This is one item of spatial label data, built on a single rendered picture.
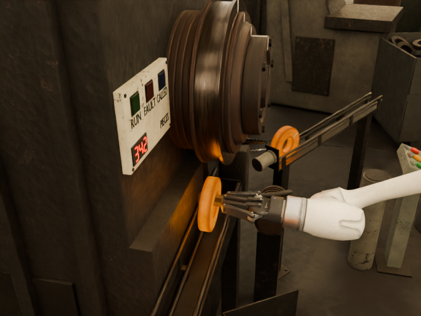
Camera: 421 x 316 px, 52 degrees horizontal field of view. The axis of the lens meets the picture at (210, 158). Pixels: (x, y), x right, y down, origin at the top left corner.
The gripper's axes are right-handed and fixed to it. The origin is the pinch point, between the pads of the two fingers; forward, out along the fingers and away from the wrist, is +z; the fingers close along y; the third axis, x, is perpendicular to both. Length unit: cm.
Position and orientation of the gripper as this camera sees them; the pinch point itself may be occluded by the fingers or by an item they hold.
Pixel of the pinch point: (210, 199)
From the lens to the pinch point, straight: 120.8
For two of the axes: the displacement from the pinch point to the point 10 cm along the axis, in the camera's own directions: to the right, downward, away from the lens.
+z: -9.7, -1.4, 1.9
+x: 0.4, -8.8, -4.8
